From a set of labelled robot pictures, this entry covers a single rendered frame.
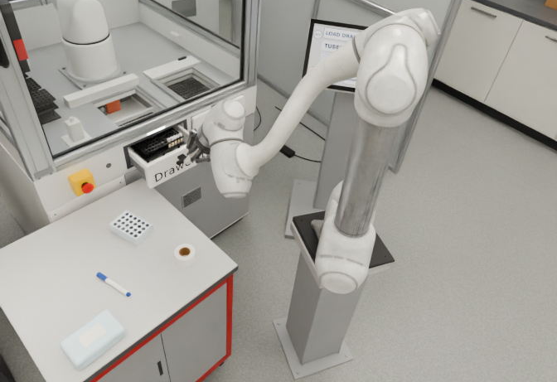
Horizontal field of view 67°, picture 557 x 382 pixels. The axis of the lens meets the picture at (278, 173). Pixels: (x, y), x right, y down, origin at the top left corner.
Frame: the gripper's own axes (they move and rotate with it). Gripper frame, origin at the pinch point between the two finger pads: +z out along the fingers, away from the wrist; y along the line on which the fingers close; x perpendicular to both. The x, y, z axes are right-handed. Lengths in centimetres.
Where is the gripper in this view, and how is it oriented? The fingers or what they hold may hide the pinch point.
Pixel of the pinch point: (190, 157)
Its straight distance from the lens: 160.0
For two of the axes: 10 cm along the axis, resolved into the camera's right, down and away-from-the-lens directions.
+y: -5.4, -8.4, 0.1
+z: -4.8, 3.1, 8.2
